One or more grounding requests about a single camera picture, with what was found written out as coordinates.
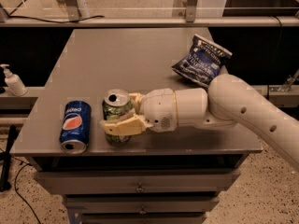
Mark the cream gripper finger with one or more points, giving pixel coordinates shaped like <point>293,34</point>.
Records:
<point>136,98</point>
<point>134,125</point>

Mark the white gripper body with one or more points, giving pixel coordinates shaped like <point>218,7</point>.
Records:
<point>158,108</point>

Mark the green soda can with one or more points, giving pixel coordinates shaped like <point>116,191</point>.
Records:
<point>116,109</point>

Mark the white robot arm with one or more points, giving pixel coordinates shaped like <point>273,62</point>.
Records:
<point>227,101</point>

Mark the blue pepsi can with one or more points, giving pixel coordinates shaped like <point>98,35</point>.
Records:
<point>75,132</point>

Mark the blue chips bag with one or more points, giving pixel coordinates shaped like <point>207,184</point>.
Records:
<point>203,62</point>

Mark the grey drawer cabinet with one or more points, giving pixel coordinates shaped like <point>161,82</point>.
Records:
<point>156,178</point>

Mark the white pump bottle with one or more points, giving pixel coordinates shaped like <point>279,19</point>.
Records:
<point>13,81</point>

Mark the black stand leg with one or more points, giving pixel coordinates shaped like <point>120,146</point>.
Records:
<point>5,157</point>

